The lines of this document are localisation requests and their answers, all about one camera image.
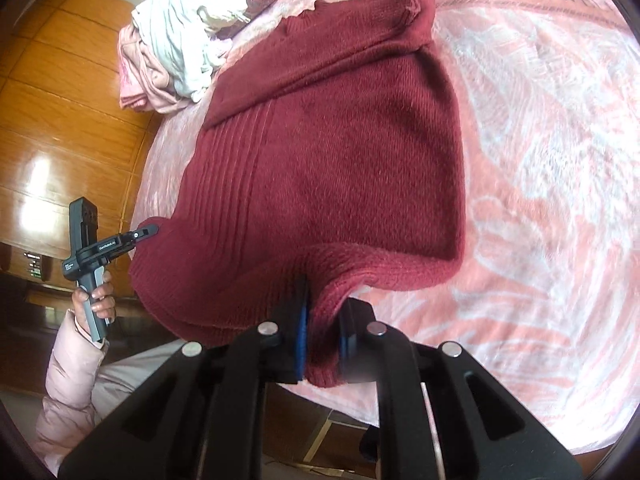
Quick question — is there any dark red knit sweater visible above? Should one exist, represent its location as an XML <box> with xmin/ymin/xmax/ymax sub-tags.
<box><xmin>129</xmin><ymin>0</ymin><xmax>465</xmax><ymax>387</ymax></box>

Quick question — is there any pink jacket left forearm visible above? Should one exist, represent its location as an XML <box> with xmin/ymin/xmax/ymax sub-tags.
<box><xmin>32</xmin><ymin>310</ymin><xmax>108</xmax><ymax>474</ymax></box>

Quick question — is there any pink garment on pile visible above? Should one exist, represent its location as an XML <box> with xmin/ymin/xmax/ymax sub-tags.
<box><xmin>117</xmin><ymin>24</ymin><xmax>190</xmax><ymax>114</ymax></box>

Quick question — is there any cream zippered garment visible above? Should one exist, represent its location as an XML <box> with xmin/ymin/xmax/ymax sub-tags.
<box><xmin>196</xmin><ymin>0</ymin><xmax>250</xmax><ymax>34</ymax></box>

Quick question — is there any pink patterned bed blanket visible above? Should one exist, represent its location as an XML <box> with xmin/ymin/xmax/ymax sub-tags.
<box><xmin>134</xmin><ymin>0</ymin><xmax>639</xmax><ymax>453</ymax></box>

